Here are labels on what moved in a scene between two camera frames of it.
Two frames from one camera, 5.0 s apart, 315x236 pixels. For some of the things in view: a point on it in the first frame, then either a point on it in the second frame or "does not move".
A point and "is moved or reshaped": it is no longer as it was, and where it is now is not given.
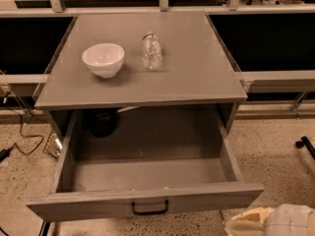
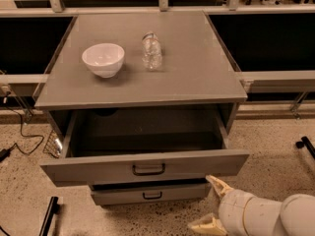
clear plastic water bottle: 152,51 does not move
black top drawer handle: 150,212 → 148,173
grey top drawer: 144,160 is moved or reshaped
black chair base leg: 306,143 does not move
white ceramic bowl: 104,59 does not move
